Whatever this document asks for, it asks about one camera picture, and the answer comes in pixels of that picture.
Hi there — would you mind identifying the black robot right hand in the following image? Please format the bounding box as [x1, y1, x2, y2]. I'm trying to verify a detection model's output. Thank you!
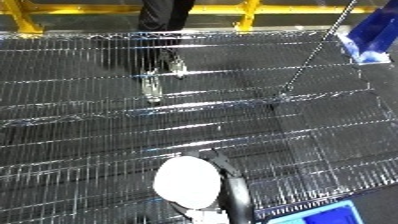
[168, 148, 246, 212]

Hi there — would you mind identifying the white paper cup green band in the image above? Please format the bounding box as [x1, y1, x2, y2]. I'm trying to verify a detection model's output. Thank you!
[151, 155, 224, 210]

